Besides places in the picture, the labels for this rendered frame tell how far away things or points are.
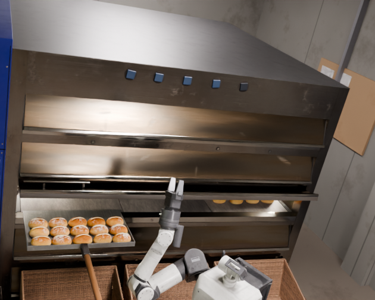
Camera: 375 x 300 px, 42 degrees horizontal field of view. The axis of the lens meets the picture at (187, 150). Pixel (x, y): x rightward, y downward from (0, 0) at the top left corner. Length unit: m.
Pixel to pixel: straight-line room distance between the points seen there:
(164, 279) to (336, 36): 4.00
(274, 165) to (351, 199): 2.35
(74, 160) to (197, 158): 0.71
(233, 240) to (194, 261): 1.02
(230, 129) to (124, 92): 0.67
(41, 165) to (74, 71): 0.53
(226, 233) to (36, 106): 1.48
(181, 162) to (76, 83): 0.77
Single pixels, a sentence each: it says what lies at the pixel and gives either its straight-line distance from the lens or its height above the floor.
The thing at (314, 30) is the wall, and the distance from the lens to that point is 5.95.
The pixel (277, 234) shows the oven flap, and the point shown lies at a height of 1.03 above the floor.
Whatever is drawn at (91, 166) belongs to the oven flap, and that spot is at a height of 1.51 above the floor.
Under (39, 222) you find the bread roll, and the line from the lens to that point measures 2.67.
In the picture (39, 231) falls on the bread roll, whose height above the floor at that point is 1.23.
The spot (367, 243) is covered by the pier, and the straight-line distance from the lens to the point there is 5.09.
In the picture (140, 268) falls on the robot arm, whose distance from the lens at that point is 2.18.
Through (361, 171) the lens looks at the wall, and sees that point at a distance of 5.24.
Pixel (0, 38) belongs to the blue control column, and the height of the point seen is 2.14.
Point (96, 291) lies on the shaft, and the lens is 2.30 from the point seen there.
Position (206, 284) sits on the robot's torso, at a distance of 2.18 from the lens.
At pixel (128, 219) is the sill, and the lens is 2.90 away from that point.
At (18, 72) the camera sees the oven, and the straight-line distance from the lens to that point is 2.44.
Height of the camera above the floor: 2.70
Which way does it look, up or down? 23 degrees down
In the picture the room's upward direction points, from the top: 13 degrees clockwise
